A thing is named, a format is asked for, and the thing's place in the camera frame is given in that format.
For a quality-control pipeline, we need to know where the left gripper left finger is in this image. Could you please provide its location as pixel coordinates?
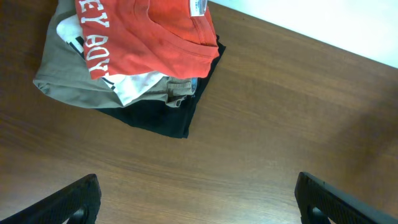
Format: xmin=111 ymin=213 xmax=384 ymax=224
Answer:
xmin=1 ymin=174 xmax=101 ymax=224

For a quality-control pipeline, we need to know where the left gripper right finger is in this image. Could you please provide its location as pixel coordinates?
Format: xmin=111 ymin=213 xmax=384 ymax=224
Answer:
xmin=294 ymin=172 xmax=397 ymax=224

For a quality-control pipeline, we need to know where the red orange t-shirt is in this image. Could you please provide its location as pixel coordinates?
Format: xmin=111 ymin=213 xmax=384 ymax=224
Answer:
xmin=75 ymin=0 xmax=219 ymax=79

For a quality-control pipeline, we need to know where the black folded garment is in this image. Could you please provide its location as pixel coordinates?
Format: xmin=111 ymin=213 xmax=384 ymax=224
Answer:
xmin=99 ymin=42 xmax=226 ymax=139

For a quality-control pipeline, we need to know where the white folded shirt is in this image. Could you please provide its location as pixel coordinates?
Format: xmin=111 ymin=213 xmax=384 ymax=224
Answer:
xmin=56 ymin=15 xmax=167 ymax=106

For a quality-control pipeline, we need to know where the olive grey folded garment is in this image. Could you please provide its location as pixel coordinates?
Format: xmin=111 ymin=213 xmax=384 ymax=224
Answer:
xmin=33 ymin=0 xmax=198 ymax=108

